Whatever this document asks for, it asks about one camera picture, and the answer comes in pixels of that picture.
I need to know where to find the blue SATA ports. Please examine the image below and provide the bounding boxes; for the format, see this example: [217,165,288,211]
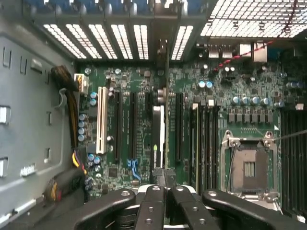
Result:
[126,158,142,181]

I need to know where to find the black RAM slot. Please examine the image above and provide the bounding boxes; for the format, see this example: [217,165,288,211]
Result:
[210,105,220,190]
[200,105,211,190]

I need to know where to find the metal socket cover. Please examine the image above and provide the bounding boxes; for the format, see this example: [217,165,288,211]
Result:
[239,190,283,213]

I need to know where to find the CPU socket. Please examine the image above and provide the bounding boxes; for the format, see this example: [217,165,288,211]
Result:
[220,130,281,194]

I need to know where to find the green motherboard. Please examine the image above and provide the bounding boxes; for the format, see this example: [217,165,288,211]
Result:
[75,61,307,216]

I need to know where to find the white PCI expansion slot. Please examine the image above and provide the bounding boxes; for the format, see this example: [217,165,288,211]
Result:
[96,86,108,155]

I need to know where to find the short black expansion slot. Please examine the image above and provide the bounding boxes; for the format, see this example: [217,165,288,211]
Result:
[144,92,153,114]

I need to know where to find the black finned heatsink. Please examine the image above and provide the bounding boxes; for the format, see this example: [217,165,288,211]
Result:
[280,110,307,214]

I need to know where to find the thin metal locking lever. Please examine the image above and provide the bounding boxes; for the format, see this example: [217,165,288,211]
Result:
[272,130,307,142]

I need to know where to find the white power connector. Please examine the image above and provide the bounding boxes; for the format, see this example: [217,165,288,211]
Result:
[73,73,90,94]

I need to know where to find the metal rear port block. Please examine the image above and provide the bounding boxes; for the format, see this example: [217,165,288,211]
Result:
[253,42,268,62]

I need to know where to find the open black PC case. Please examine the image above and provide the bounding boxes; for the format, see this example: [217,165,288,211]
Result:
[0,0,307,230]

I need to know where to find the black sleeved wire bundle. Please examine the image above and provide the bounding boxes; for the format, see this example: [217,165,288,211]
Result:
[44,167,89,205]

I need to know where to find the yellow and black power wires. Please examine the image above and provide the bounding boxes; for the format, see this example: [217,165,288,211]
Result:
[50,65,80,149]

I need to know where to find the red and black twisted wire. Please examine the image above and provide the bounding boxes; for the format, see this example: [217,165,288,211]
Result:
[213,0,298,72]

